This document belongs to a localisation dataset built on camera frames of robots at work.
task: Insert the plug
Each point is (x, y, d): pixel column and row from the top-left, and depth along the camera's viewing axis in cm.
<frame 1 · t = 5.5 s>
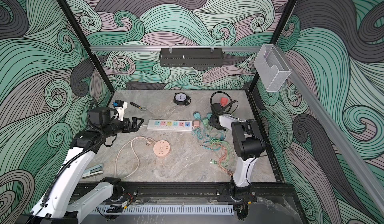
left hand: (136, 118, 73), fingers open
right hand: (214, 122, 101), fingers open
white power strip coloured sockets: (169, 125, 99), point 3 cm above the table
black pressure gauge: (182, 99, 113), point 3 cm above the table
black adjustable wrench: (138, 106, 111), on the table
red plastic clamp: (223, 101, 115), on the table
green charger plug: (205, 121, 102), point 2 cm above the table
teal charger plug: (197, 115, 105), point 3 cm above the table
pink charger plug: (196, 124, 101), on the table
black perforated metal tray: (191, 57, 97), point 34 cm above the table

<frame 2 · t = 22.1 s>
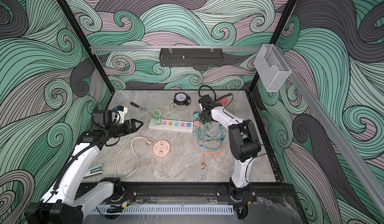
left hand: (138, 123, 76), fingers open
right hand: (207, 116, 96), fingers open
light green charger plug: (157, 113, 103), point 5 cm above the table
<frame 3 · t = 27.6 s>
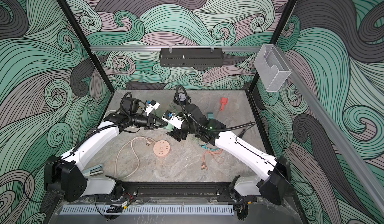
left hand: (166, 125, 72), fingers open
right hand: (172, 124, 71), fingers open
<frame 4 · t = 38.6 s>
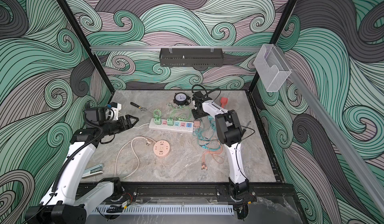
left hand: (133, 119, 75), fingers open
right hand: (198, 114, 104), fingers open
